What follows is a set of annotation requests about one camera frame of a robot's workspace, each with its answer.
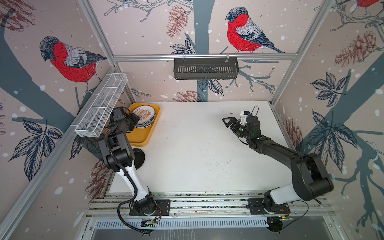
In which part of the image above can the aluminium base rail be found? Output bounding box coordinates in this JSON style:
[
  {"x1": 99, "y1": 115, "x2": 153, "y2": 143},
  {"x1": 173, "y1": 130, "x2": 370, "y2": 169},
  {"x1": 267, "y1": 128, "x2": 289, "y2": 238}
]
[{"x1": 81, "y1": 192, "x2": 334, "y2": 235}]

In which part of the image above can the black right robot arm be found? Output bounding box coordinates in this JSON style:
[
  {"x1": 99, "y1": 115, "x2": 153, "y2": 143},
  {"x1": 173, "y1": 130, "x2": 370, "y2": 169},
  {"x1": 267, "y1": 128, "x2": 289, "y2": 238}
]
[{"x1": 139, "y1": 111, "x2": 333, "y2": 211}]

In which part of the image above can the right aluminium frame post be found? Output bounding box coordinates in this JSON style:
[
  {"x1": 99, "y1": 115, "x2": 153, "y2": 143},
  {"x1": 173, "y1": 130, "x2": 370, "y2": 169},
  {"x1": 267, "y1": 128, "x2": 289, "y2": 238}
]
[{"x1": 270, "y1": 0, "x2": 335, "y2": 108}]

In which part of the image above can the horizontal aluminium frame bar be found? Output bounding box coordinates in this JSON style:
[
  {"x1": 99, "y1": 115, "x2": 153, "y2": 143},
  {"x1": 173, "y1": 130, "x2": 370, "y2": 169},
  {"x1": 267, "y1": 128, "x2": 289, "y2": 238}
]
[{"x1": 113, "y1": 53, "x2": 298, "y2": 63}]

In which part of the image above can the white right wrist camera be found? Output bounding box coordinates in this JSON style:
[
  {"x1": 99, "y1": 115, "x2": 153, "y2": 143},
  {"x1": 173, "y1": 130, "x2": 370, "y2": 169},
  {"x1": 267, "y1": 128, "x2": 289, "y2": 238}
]
[{"x1": 240, "y1": 111, "x2": 251, "y2": 126}]

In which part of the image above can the white wire basket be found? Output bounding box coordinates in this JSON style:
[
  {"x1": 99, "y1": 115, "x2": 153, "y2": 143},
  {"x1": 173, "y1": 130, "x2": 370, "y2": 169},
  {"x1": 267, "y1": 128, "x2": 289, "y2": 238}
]
[{"x1": 75, "y1": 73, "x2": 128, "y2": 138}]

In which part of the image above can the orange sunburst plate corner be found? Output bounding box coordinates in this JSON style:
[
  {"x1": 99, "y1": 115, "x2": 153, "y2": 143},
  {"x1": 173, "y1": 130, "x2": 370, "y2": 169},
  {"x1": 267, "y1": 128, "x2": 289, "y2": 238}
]
[{"x1": 133, "y1": 105, "x2": 156, "y2": 129}]

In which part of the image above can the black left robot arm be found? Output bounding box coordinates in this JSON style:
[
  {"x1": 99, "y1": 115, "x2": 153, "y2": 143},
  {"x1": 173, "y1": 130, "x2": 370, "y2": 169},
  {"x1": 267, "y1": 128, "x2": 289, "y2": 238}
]
[{"x1": 98, "y1": 107, "x2": 158, "y2": 216}]

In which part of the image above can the black hanging basket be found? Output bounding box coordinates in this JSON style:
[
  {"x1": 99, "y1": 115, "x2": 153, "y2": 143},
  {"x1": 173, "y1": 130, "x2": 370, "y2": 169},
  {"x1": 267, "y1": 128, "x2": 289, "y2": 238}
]
[{"x1": 174, "y1": 58, "x2": 239, "y2": 80}]

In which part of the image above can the aluminium frame post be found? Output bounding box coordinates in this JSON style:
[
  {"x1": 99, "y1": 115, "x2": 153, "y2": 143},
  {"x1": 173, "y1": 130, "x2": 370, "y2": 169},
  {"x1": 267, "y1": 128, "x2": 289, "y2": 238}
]
[
  {"x1": 79, "y1": 0, "x2": 136, "y2": 107},
  {"x1": 270, "y1": 0, "x2": 335, "y2": 108}
]

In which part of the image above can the black round plate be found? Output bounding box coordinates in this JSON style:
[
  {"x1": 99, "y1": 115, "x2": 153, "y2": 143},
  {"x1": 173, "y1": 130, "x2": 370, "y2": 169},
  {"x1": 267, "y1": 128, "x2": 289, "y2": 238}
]
[{"x1": 133, "y1": 148, "x2": 146, "y2": 170}]

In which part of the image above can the yellow plastic bin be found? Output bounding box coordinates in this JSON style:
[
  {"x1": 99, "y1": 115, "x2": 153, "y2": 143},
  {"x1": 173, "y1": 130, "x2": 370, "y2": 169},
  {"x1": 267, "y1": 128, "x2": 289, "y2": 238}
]
[{"x1": 127, "y1": 103, "x2": 161, "y2": 147}]

